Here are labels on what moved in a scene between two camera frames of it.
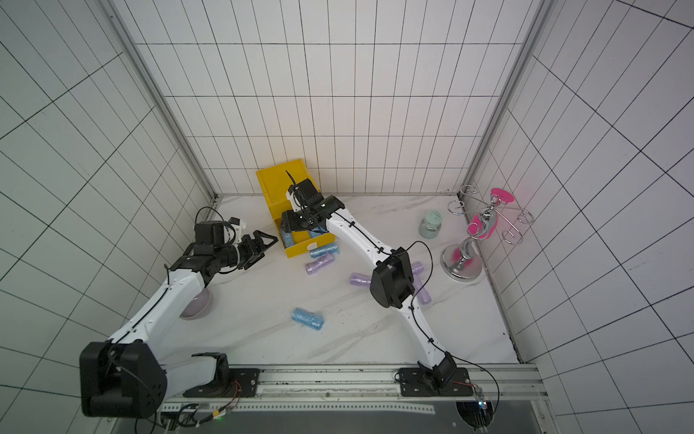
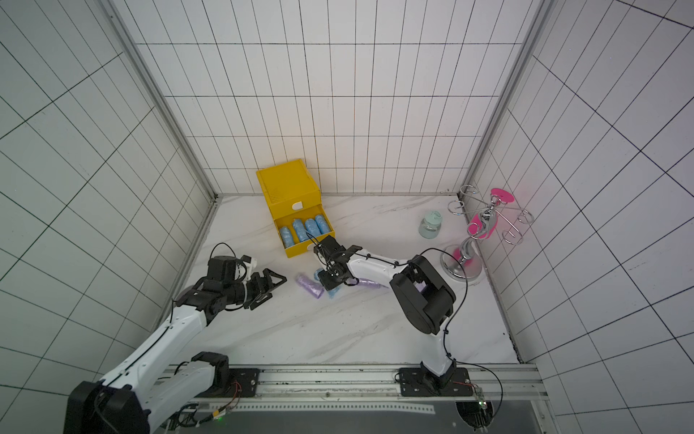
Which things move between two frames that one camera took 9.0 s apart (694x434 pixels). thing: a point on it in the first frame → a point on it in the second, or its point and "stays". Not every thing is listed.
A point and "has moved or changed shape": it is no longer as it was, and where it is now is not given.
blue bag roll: (287, 239) stays
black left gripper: (258, 252) → (267, 280)
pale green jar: (430, 225) stays
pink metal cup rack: (459, 263) stays
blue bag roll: (305, 317) has moved or changed shape
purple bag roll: (313, 267) has moved or changed shape
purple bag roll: (360, 279) stays
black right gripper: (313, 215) → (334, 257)
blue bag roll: (320, 251) has moved or changed shape
